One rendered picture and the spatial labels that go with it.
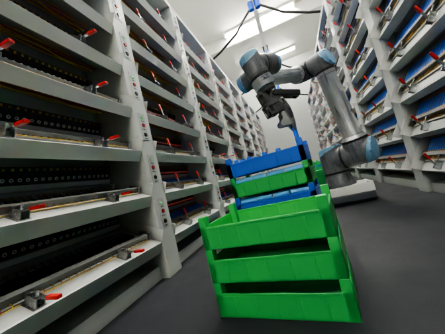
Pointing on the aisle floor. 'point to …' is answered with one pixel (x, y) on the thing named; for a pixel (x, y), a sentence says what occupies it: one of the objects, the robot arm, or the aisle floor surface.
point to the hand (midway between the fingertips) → (294, 126)
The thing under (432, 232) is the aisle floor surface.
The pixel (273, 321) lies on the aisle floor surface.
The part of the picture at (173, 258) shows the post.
